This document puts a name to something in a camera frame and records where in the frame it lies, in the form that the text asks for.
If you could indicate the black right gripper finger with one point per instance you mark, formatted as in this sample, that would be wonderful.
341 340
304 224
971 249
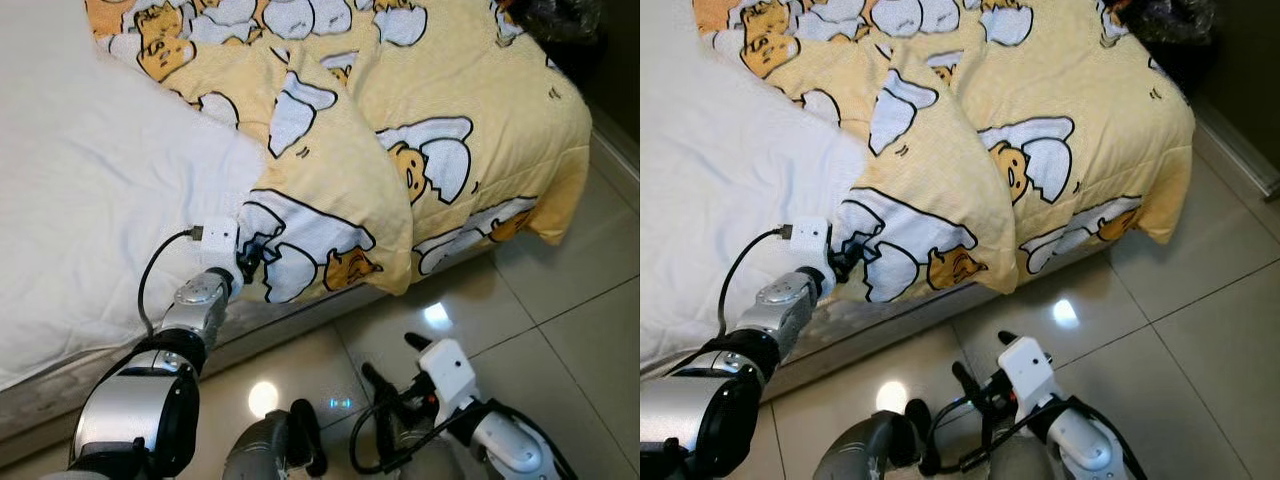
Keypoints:
1008 339
376 382
418 342
966 379

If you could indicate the yellow cartoon egg blanket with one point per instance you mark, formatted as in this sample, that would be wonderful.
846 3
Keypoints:
1050 130
450 130

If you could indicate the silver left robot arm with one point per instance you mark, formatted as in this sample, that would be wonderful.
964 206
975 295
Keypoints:
140 410
700 420

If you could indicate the white bed sheet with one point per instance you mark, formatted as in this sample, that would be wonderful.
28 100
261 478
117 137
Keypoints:
100 180
740 180

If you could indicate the black crumpled bag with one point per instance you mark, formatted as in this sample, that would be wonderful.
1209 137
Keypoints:
1160 18
555 18

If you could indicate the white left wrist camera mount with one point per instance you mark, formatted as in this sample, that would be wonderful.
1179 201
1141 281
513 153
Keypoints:
810 243
220 243

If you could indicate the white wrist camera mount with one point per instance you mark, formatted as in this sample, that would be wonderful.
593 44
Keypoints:
220 243
1028 372
810 243
450 375

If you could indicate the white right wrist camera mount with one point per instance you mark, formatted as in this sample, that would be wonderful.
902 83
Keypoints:
1028 372
450 375

